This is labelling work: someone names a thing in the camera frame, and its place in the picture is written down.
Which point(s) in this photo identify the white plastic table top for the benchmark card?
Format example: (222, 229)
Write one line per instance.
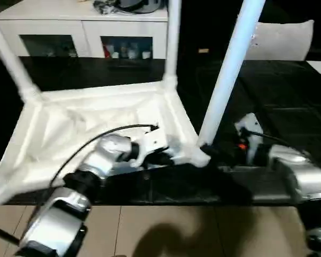
(96, 107)

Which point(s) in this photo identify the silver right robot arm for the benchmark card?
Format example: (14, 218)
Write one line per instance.
(305, 174)

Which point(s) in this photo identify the black cabinet with gold label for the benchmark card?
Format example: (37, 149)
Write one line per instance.
(192, 32)

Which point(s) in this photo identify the grey pillow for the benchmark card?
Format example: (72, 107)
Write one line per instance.
(283, 40)

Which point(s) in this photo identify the grey round pot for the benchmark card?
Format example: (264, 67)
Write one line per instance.
(144, 5)

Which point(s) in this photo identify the white sideboard cabinet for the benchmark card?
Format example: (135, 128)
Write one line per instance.
(69, 26)

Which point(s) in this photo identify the black clutter on sideboard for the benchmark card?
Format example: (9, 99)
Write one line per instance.
(104, 6)

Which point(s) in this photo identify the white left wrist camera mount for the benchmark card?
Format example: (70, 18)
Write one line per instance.
(155, 140)

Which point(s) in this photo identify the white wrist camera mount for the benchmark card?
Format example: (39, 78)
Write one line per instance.
(155, 140)
(250, 125)

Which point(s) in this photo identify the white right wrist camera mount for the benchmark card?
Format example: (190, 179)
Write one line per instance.
(250, 125)

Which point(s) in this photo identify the black metal frame leg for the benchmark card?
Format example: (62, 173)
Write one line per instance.
(2, 234)

